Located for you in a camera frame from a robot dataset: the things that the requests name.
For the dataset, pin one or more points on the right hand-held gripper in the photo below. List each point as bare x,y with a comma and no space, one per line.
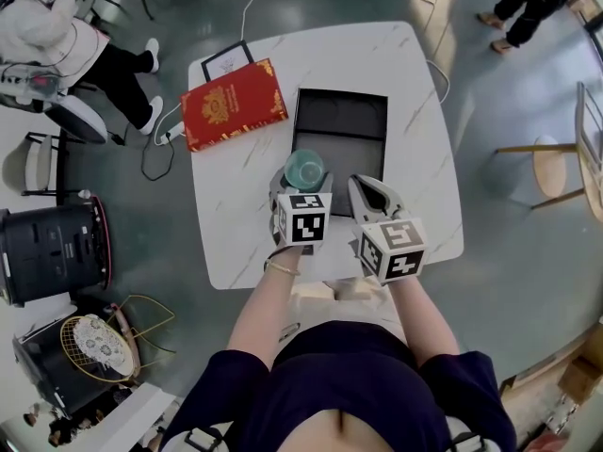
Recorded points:
393,247

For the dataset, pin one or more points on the white power strip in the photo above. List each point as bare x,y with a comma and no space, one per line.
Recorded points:
171,133

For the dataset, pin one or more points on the cardboard box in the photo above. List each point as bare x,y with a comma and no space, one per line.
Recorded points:
581,375

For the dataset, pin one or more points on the round wooden stool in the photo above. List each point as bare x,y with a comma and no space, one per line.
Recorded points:
549,165

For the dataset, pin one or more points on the translucent teal cup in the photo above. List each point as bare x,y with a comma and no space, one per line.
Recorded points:
305,170

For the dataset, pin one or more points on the person's right forearm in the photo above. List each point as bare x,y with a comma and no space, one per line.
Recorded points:
421,318

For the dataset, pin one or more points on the person's left forearm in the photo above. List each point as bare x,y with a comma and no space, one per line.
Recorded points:
264,309

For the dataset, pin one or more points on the black framed picture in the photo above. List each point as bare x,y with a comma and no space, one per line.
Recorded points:
221,63

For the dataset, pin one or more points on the black rectangular tray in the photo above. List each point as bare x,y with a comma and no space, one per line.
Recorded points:
341,125

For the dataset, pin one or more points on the light wooden chair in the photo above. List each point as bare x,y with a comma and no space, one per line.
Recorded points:
591,158

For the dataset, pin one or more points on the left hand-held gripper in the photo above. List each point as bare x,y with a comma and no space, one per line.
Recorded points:
301,224

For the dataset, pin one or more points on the black cylindrical bin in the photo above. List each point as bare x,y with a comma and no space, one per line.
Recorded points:
52,252

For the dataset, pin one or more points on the black frame cushioned chair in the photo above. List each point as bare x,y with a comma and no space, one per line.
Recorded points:
35,165

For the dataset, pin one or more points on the person's dark blue shirt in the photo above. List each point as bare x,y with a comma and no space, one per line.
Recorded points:
339,389

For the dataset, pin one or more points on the person's light trousers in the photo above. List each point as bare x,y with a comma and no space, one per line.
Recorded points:
348,306

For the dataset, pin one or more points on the red book with gold ornament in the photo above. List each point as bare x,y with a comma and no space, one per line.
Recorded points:
231,106

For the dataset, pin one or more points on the round grey stool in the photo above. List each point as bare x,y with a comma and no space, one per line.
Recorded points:
77,118

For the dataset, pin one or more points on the black case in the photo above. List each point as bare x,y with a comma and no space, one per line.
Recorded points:
47,375

